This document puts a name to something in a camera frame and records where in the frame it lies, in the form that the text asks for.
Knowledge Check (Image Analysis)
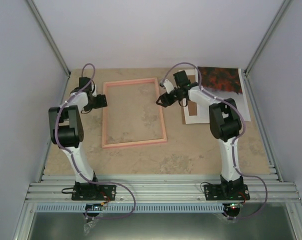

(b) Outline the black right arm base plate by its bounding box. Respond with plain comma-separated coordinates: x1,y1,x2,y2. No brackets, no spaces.
202,183,251,201

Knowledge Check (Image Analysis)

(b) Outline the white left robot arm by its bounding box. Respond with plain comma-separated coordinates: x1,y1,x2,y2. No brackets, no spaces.
48,89,108,200

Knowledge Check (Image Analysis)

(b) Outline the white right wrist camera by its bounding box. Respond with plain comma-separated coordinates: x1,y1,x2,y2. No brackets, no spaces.
159,79,175,94

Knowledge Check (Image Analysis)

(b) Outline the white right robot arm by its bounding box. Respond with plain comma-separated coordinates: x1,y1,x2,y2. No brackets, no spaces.
156,84,245,200

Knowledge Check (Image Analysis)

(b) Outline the white mat board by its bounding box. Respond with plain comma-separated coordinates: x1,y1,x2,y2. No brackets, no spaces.
178,69,212,125

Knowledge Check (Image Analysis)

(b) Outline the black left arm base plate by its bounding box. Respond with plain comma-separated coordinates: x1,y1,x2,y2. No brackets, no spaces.
71,182,117,202

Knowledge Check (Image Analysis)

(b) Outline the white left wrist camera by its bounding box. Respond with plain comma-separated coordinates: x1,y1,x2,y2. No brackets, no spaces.
91,83,97,94

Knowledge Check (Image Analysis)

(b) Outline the aluminium rail platform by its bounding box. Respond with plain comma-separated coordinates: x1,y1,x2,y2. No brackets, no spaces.
25,165,301,203

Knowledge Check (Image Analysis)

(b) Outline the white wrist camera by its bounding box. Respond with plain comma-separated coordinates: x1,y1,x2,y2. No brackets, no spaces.
159,79,175,94
91,83,97,94

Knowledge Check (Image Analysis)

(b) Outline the red forest photo print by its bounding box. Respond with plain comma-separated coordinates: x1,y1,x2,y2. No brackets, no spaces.
198,66,251,122

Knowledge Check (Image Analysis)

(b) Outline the brown cardboard backing board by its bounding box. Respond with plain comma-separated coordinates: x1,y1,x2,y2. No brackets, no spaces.
181,69,201,125

